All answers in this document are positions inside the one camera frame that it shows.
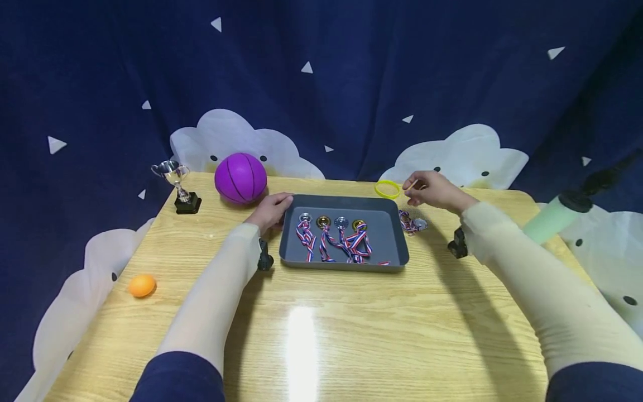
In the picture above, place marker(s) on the person's left hand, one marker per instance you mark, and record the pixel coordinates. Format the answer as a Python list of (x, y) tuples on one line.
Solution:
[(269, 212)]

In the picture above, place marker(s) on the person's right hand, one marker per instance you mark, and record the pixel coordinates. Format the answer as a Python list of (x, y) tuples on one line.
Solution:
[(439, 192)]

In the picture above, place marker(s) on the person's left thumb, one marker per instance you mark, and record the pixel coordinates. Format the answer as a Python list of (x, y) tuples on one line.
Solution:
[(277, 223)]

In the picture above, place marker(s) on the person's left fingers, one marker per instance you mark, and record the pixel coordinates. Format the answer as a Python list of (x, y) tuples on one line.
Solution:
[(285, 198)]

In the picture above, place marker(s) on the person's right fingers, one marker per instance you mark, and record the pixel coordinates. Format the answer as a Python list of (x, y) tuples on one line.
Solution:
[(416, 192)]

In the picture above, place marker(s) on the thin tan stick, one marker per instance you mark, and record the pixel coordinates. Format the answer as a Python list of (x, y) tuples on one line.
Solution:
[(411, 185)]

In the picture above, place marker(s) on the grey rectangular tray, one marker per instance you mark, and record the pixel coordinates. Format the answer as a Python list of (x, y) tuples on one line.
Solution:
[(384, 234)]

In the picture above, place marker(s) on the person's right forearm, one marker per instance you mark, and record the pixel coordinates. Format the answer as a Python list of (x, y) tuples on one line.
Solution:
[(547, 290)]

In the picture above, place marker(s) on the person's left forearm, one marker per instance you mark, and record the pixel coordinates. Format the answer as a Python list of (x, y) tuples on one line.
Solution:
[(216, 296)]

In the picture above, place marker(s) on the silver medal striped ribbon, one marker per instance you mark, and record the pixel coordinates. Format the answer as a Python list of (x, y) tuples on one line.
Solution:
[(305, 234), (411, 224), (341, 223)]

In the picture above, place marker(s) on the black wrist band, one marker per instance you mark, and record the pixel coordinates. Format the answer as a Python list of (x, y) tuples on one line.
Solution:
[(264, 258), (458, 244)]

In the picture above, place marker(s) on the yellow rubber wristband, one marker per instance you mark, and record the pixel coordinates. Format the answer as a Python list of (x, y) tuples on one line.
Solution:
[(378, 190)]

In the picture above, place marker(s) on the gold medal striped ribbon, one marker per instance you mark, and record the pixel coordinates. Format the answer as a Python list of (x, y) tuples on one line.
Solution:
[(324, 223), (359, 240)]

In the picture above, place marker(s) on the purple basketball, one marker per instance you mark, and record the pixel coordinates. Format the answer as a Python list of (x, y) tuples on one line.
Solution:
[(241, 178)]

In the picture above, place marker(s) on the silver trophy cup black base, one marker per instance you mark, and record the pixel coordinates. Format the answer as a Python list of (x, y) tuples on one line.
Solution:
[(175, 174)]

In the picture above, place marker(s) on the orange ball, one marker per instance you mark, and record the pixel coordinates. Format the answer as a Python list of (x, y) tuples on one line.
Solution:
[(141, 285)]

